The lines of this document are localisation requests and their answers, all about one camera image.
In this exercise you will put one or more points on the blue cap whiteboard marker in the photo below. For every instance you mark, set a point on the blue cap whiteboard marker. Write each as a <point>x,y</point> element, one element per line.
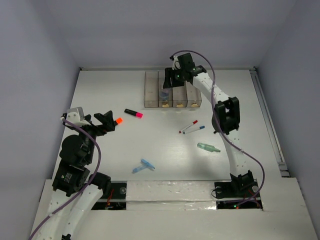
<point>188,131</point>

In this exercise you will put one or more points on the clear paperclip jar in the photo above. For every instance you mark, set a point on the clear paperclip jar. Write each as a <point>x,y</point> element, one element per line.
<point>164,94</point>

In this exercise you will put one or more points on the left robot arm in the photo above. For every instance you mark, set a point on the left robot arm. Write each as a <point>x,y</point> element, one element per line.
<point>76,189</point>

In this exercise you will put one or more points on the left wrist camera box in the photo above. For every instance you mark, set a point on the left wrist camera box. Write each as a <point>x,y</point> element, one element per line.
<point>75,116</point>

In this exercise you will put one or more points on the blue transparent utility knife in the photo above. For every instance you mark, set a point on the blue transparent utility knife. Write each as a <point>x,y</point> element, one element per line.
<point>147,164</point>

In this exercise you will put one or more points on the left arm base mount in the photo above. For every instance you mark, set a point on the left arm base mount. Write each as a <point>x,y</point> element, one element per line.
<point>115,200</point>

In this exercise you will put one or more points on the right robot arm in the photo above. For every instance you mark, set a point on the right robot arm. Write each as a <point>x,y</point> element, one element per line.
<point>225,121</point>

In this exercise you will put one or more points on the aluminium rail right edge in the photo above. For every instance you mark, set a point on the aluminium rail right edge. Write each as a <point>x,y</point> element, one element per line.
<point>280,159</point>

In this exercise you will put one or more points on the red cap whiteboard marker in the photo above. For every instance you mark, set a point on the red cap whiteboard marker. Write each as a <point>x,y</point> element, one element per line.
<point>188,126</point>

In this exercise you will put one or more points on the green transparent utility knife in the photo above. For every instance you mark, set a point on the green transparent utility knife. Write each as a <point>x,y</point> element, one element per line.
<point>208,148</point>

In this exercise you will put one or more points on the clear four-compartment organizer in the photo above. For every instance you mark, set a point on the clear four-compartment organizer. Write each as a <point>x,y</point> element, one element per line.
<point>186,96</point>

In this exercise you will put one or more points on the orange highlighter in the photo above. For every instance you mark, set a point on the orange highlighter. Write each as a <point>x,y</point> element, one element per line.
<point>119,121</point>

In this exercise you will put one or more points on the pink black highlighter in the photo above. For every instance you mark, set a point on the pink black highlighter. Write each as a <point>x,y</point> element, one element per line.
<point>133,113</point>

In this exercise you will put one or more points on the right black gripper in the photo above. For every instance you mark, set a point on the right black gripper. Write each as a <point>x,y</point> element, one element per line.
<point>169,72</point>

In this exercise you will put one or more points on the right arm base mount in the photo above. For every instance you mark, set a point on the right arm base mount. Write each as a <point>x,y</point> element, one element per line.
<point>227,199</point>

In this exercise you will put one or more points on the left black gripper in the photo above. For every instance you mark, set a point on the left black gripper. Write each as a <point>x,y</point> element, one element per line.
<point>108,124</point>

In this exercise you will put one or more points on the light blue utility knife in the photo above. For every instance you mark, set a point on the light blue utility knife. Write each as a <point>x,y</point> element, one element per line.
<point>138,169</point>

